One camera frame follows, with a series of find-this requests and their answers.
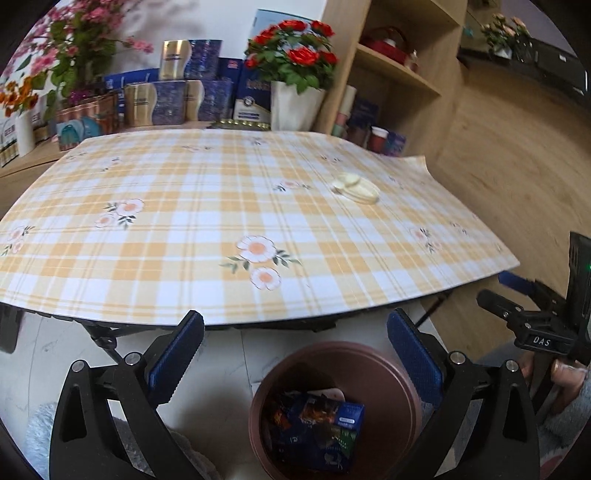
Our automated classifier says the purple blue box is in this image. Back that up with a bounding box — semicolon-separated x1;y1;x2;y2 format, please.
385;131;407;158

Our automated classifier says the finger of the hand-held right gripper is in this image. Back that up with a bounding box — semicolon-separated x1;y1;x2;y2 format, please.
498;271;571;315
476;289;539;330

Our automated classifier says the dark blue white label box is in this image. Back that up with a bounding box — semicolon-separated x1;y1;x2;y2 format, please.
233;69;273;126

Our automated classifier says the long blue box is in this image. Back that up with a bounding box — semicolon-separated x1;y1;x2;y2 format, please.
104;69;161;89

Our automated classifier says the plain dark blue box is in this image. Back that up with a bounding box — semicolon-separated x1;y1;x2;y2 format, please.
219;57;244;84

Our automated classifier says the pink rose pot plant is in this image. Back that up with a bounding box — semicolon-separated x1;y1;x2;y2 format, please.
480;13;533;61

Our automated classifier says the blue coffee box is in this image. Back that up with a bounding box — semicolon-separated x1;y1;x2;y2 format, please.
281;429;352;472

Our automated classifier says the dark foil snack wrapper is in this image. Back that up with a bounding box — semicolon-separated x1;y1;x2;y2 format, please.
270;392;340;432

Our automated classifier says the black low cabinet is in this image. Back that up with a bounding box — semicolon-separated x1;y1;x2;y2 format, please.
457;36;591;99

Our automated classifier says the grey fluffy rug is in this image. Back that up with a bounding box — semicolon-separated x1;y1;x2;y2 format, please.
25;401;218;480

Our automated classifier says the red rose plant white pot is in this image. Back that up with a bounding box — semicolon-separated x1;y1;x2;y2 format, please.
245;19;339;132

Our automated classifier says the wooden shelf unit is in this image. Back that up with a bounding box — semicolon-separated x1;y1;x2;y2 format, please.
314;0;468;155

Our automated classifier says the blue gold gift box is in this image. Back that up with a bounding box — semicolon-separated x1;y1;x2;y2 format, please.
185;80;234;123
124;80;186;126
161;39;223;82

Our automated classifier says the person's right hand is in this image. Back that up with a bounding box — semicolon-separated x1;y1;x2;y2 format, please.
519;356;591;416

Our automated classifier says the orange flower bunch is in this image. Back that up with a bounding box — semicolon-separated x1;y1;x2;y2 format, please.
0;78;43;117

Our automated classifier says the large cream round lid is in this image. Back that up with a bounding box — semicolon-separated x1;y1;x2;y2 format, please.
342;178;382;205

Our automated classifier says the pink blossom plant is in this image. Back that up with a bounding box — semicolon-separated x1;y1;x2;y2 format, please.
0;0;155;121

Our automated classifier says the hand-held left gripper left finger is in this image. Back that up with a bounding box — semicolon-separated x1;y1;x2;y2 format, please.
48;310;206;480

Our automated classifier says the purple flower bunch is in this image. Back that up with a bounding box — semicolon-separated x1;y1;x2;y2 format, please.
68;90;105;108

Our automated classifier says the gold blister tray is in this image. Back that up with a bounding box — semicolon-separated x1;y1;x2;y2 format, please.
208;119;271;131

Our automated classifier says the brown round waste bin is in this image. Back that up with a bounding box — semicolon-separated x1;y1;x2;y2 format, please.
248;342;422;478

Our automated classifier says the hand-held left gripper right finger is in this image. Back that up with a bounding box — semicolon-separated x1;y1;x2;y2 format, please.
387;308;541;480

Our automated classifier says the person's right forearm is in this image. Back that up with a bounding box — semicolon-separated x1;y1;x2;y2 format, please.
538;392;591;480

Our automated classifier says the blue printed box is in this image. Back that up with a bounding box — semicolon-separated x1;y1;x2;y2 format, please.
351;99;380;128

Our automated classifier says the small cream round lid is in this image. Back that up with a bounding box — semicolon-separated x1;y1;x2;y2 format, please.
332;172;362;193

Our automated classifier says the blue white carton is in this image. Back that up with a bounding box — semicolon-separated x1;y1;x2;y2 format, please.
252;8;289;38

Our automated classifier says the yellow checkered floral tablecloth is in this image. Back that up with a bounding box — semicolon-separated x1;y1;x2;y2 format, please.
0;128;520;326

